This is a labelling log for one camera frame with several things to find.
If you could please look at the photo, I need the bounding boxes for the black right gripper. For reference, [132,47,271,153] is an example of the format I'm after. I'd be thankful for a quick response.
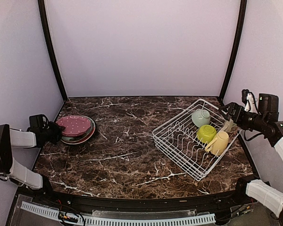
[219,102,267,131]

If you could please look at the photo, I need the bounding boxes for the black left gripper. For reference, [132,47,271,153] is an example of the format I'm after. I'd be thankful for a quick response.
[41,121,66,145]

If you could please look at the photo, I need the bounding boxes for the patterned beige tall mug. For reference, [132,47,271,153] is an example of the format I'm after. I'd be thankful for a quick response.
[221,119,239,133]

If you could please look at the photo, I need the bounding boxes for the pale green flower plate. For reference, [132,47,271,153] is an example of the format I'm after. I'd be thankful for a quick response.
[61,120,95,143]

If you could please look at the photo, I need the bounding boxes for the pink polka dot plate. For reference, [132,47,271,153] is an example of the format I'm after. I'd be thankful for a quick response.
[56,115,92,137]

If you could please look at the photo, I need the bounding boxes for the red teal floral plate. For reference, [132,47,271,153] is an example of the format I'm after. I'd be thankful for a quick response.
[61,116,96,145]

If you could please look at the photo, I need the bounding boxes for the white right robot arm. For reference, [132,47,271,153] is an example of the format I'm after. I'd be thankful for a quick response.
[219,96,283,226]

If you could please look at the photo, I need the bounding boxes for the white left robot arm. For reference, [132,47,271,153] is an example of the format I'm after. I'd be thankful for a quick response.
[0,121,65,205]

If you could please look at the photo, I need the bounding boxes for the lime green bowl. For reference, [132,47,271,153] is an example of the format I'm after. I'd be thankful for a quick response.
[196,125,216,144]

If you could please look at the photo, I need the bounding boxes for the light teal bowl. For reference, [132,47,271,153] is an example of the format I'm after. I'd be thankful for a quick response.
[191,109,210,128]

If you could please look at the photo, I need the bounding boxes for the yellow mug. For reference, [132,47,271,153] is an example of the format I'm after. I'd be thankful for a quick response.
[205,131,229,156]

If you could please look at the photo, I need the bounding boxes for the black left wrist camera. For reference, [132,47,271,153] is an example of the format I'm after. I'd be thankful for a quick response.
[27,114,49,132]

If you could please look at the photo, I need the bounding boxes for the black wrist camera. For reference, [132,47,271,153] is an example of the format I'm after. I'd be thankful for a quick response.
[258,93,279,114]
[27,114,49,132]

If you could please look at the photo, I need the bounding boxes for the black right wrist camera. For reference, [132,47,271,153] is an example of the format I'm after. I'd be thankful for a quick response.
[258,93,279,114]

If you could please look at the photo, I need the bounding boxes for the white wire dish rack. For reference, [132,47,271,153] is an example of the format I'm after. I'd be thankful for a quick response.
[152,98,241,181]

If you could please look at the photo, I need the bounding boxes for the black front table rail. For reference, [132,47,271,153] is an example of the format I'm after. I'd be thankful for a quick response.
[14,187,256,219]

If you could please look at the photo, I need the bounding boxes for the white slotted cable duct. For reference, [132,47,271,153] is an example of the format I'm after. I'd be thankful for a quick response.
[21,201,216,226]

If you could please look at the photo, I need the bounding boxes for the black right corner post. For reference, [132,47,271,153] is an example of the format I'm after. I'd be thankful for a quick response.
[218,0,247,102]

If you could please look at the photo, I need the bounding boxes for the black corner post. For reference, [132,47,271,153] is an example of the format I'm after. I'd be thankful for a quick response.
[218,0,247,102]
[37,0,68,102]

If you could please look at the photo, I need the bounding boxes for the black left corner post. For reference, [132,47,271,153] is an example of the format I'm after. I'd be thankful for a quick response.
[37,0,68,102]

